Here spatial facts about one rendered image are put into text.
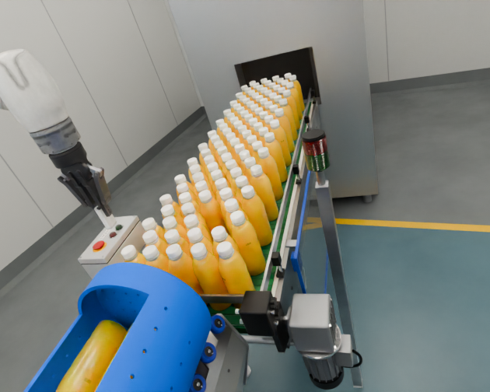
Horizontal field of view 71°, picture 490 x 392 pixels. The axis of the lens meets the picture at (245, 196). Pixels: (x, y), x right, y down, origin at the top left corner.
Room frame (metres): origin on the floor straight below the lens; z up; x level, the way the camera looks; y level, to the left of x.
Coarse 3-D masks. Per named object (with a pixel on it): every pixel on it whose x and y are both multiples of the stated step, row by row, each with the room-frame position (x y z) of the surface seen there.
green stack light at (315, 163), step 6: (306, 156) 0.81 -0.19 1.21; (312, 156) 0.80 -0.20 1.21; (318, 156) 0.79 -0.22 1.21; (324, 156) 0.79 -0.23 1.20; (306, 162) 0.82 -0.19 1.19; (312, 162) 0.80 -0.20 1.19; (318, 162) 0.79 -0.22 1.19; (324, 162) 0.79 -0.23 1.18; (312, 168) 0.80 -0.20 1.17; (318, 168) 0.79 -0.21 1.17; (324, 168) 0.79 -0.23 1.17
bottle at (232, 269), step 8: (232, 256) 0.66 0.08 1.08; (240, 256) 0.67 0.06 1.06; (224, 264) 0.65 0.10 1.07; (232, 264) 0.65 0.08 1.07; (240, 264) 0.65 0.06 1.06; (224, 272) 0.65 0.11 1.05; (232, 272) 0.64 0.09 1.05; (240, 272) 0.64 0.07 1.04; (248, 272) 0.67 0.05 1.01; (224, 280) 0.65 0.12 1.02; (232, 280) 0.64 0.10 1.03; (240, 280) 0.64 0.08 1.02; (248, 280) 0.65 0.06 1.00; (232, 288) 0.64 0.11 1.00; (240, 288) 0.64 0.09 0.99; (248, 288) 0.64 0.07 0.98; (240, 304) 0.64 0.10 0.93
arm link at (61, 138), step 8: (48, 128) 0.75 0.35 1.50; (56, 128) 0.76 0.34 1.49; (64, 128) 0.77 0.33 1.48; (72, 128) 0.79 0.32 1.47; (32, 136) 0.76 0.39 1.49; (40, 136) 0.75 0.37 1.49; (48, 136) 0.75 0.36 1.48; (56, 136) 0.75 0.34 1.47; (64, 136) 0.76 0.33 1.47; (72, 136) 0.78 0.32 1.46; (40, 144) 0.75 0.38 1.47; (48, 144) 0.75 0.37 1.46; (56, 144) 0.75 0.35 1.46; (64, 144) 0.75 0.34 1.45; (72, 144) 0.77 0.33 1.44; (48, 152) 0.76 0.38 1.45; (56, 152) 0.76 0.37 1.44
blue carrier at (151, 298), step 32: (96, 288) 0.53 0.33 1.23; (128, 288) 0.50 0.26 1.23; (160, 288) 0.50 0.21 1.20; (96, 320) 0.59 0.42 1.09; (128, 320) 0.60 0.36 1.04; (160, 320) 0.44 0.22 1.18; (192, 320) 0.47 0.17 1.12; (64, 352) 0.50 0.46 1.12; (128, 352) 0.38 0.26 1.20; (160, 352) 0.39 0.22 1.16; (192, 352) 0.42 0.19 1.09; (32, 384) 0.43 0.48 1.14; (128, 384) 0.33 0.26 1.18; (160, 384) 0.35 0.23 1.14
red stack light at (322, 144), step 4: (324, 136) 0.80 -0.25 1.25; (320, 140) 0.79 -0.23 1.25; (324, 140) 0.80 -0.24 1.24; (304, 144) 0.81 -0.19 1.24; (308, 144) 0.80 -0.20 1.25; (312, 144) 0.79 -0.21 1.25; (316, 144) 0.79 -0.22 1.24; (320, 144) 0.79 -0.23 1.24; (324, 144) 0.80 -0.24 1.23; (304, 148) 0.82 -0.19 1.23; (308, 148) 0.80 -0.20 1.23; (312, 148) 0.79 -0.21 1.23; (316, 148) 0.79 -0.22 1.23; (320, 148) 0.79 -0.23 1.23; (324, 148) 0.80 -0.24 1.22; (304, 152) 0.82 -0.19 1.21; (308, 152) 0.80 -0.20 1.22; (312, 152) 0.80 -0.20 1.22; (316, 152) 0.79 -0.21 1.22; (320, 152) 0.79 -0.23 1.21
